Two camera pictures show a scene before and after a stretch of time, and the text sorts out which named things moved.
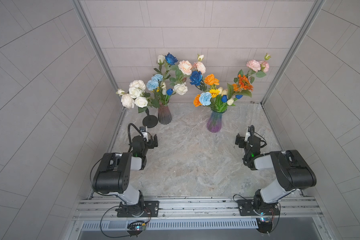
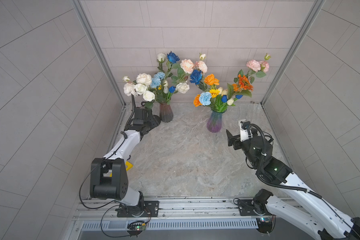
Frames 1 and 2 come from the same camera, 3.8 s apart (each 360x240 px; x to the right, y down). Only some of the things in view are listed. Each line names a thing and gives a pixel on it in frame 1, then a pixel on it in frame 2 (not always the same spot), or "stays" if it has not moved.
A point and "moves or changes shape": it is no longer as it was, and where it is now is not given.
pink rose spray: [186, 67] stays
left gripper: [150, 145] -> [153, 121]
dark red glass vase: [164, 114] stays
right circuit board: [264, 225] stays
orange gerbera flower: [244, 83] stays
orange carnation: [196, 102] stays
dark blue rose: [170, 59] moves or changes shape
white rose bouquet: [138, 96] moves or changes shape
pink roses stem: [259, 68] stays
